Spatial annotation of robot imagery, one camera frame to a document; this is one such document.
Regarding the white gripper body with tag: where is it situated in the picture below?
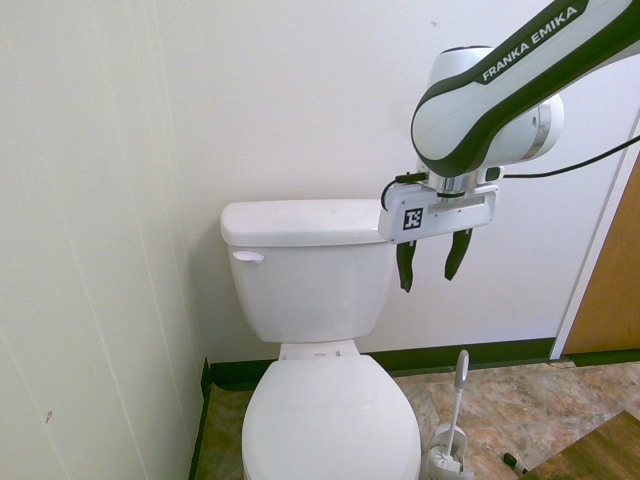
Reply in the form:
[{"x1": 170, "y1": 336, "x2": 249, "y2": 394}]
[{"x1": 377, "y1": 182, "x2": 500, "y2": 245}]

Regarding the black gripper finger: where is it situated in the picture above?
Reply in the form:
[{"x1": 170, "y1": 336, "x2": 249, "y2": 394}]
[
  {"x1": 443, "y1": 227, "x2": 474, "y2": 283},
  {"x1": 395, "y1": 240, "x2": 418, "y2": 294}
]

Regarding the white toilet tank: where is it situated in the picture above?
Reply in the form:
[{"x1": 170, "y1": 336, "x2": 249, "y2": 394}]
[{"x1": 227, "y1": 239, "x2": 394, "y2": 344}]

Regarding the white toilet tank lid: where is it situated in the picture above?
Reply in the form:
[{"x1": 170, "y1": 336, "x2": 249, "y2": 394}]
[{"x1": 220, "y1": 198, "x2": 389, "y2": 247}]

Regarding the white toilet brush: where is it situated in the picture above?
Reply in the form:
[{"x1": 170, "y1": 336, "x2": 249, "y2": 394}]
[{"x1": 446, "y1": 349, "x2": 471, "y2": 465}]

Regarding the white toilet seat lid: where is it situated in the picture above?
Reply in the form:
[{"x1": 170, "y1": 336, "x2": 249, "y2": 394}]
[{"x1": 241, "y1": 357, "x2": 422, "y2": 480}]

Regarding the white toilet brush holder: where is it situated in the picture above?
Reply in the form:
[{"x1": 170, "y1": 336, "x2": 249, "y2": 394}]
[{"x1": 424, "y1": 423, "x2": 476, "y2": 480}]

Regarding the black baseboard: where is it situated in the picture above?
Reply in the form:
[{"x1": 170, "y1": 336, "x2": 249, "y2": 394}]
[
  {"x1": 207, "y1": 349, "x2": 557, "y2": 392},
  {"x1": 187, "y1": 355, "x2": 214, "y2": 480}
]

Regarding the brown wooden door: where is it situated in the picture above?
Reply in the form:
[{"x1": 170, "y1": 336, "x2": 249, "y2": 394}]
[{"x1": 563, "y1": 144, "x2": 640, "y2": 357}]

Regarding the small black white floor object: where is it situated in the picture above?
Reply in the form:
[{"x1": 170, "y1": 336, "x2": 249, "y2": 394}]
[{"x1": 502, "y1": 452, "x2": 529, "y2": 476}]

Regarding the short black camera cable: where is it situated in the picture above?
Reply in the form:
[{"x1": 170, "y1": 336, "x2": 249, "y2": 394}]
[{"x1": 380, "y1": 180, "x2": 401, "y2": 210}]

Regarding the long black cable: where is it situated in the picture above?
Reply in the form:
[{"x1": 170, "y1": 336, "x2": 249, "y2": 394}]
[{"x1": 499, "y1": 112, "x2": 640, "y2": 180}]

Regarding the white door frame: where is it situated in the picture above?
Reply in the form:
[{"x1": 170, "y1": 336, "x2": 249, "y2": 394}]
[{"x1": 549, "y1": 49, "x2": 640, "y2": 361}]

